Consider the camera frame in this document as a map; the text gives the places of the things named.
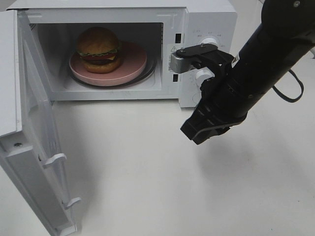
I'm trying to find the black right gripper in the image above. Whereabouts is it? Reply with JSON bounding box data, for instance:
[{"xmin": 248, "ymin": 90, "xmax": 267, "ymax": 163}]
[{"xmin": 181, "ymin": 46, "xmax": 246, "ymax": 145}]

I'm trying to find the burger with lettuce and cheese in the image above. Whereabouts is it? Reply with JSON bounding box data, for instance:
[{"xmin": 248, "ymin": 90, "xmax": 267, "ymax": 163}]
[{"xmin": 76, "ymin": 27, "xmax": 122, "ymax": 74}]

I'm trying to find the white microwave door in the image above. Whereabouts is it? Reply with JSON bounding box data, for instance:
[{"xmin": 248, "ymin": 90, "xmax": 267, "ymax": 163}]
[{"xmin": 0, "ymin": 10, "xmax": 80, "ymax": 236}]

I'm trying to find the round white door button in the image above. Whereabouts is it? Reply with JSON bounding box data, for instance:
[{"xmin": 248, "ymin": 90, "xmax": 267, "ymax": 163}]
[{"xmin": 192, "ymin": 93, "xmax": 201, "ymax": 105}]

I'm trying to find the glass microwave turntable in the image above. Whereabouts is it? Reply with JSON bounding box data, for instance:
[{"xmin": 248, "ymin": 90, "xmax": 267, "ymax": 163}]
[{"xmin": 69, "ymin": 57, "xmax": 156, "ymax": 89}]

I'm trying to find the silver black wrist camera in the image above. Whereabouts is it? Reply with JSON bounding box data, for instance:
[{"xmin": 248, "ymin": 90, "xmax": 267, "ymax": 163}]
[{"xmin": 170, "ymin": 43, "xmax": 218, "ymax": 74}]

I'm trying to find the white microwave oven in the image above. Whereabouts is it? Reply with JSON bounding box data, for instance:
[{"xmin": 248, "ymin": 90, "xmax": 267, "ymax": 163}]
[{"xmin": 0, "ymin": 0, "xmax": 237, "ymax": 107}]

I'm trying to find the black camera cable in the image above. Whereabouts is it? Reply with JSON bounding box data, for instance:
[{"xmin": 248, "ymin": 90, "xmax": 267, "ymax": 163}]
[{"xmin": 272, "ymin": 68, "xmax": 304, "ymax": 101}]

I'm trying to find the pink round plate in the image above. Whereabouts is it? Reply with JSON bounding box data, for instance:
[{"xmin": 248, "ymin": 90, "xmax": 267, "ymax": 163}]
[{"xmin": 69, "ymin": 42, "xmax": 148, "ymax": 87}]

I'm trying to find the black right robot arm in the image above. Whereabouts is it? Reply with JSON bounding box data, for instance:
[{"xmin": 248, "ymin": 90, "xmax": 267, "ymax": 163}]
[{"xmin": 192, "ymin": 0, "xmax": 315, "ymax": 144}]

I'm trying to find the white microwave knob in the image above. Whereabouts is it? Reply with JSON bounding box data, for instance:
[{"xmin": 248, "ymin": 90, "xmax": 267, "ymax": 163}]
[
  {"xmin": 200, "ymin": 35, "xmax": 220, "ymax": 47},
  {"xmin": 196, "ymin": 69, "xmax": 214, "ymax": 83}
]

